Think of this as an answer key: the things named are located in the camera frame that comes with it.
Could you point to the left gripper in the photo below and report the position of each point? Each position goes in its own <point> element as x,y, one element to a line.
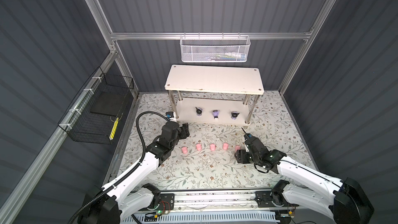
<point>183,131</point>

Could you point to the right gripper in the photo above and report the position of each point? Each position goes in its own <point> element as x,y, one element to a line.
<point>240,156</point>

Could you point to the dark purple toy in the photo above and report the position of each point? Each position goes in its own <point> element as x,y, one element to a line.
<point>199,111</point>

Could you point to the purple striped toy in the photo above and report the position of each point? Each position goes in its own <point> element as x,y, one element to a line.
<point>234,115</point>

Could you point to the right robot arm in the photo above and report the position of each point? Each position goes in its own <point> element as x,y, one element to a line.
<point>343,201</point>

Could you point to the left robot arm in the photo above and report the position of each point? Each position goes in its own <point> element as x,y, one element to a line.
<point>116,200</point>

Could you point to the white two-tier shelf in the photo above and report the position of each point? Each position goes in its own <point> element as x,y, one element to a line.
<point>214,79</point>

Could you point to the floral patterned mat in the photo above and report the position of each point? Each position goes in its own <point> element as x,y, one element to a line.
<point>271,123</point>

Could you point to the yellow label tag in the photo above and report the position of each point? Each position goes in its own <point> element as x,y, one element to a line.
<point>114,128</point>

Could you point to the black pad in basket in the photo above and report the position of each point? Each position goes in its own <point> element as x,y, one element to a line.
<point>108,104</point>

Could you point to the items in white basket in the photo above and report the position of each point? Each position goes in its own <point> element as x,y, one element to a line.
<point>227,57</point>

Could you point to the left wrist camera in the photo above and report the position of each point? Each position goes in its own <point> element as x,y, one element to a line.
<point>171,116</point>

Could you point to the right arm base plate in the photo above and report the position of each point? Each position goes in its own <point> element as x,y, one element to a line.
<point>264,199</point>

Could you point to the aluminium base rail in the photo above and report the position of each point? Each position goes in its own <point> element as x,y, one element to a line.
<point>214,199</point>

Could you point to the white ribbed cable duct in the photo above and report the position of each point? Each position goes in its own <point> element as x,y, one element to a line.
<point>215,217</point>

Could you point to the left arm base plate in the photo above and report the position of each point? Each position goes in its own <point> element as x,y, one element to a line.
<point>164,203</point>

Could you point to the black wire mesh basket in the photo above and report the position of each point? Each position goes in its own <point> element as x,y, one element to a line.
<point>81,125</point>

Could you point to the white wire mesh basket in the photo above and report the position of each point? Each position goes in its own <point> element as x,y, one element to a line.
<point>194,48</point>

